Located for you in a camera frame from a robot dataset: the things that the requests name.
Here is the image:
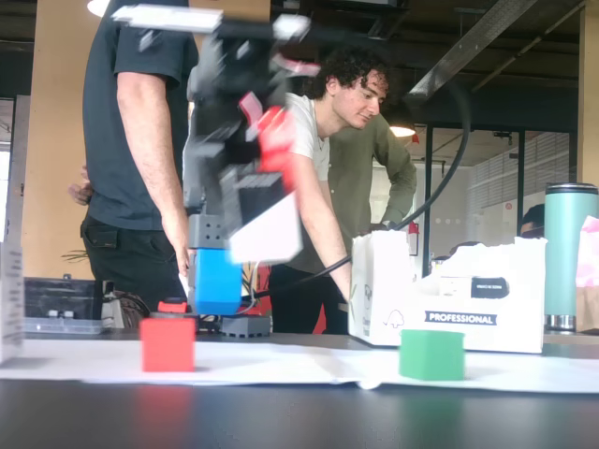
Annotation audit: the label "brown paper bag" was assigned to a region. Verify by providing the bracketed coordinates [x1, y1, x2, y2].
[575, 284, 599, 334]

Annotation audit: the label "white box with print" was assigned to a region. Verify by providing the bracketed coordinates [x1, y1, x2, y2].
[0, 241, 26, 366]

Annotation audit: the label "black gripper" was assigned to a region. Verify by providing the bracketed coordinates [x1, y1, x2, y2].
[186, 36, 300, 236]

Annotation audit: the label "black case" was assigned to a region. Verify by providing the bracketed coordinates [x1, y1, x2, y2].
[22, 276, 116, 325]

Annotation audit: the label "white cardboard box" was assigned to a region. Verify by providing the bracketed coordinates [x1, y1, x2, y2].
[348, 228, 548, 355]

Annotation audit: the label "clear plastic tray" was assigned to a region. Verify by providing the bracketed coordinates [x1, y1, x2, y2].
[22, 309, 110, 336]

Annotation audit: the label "man in olive shirt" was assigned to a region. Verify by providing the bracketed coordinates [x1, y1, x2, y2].
[287, 111, 418, 336]

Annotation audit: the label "wrist camera on white bar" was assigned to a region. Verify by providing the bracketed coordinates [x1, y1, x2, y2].
[110, 4, 313, 42]

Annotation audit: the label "teal thermos bottle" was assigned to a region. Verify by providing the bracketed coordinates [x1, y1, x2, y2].
[543, 182, 599, 334]

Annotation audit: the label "orange banner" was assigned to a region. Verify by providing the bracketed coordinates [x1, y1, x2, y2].
[242, 261, 329, 335]

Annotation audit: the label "red and white servo wires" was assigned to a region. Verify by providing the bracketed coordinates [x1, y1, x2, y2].
[238, 56, 323, 142]

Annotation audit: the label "seated person with dark hair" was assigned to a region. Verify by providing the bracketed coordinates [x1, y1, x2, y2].
[519, 203, 547, 239]

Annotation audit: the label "grey metal ceiling beam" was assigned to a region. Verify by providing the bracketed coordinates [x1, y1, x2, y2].
[404, 0, 540, 108]

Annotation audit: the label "green cube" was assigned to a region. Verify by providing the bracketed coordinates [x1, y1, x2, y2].
[398, 328, 466, 382]

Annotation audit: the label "white paper sheet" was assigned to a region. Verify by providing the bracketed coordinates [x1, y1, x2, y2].
[0, 337, 599, 391]

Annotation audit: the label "man in dark teal t-shirt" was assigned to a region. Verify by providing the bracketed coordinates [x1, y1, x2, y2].
[67, 0, 203, 325]

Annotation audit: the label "man in white t-shirt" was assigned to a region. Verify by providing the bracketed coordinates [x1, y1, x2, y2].
[269, 45, 393, 336]

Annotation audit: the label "pink bag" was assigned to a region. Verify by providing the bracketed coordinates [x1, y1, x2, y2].
[575, 214, 599, 289]

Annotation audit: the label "red cube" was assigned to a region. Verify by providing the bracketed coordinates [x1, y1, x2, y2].
[139, 316, 197, 374]

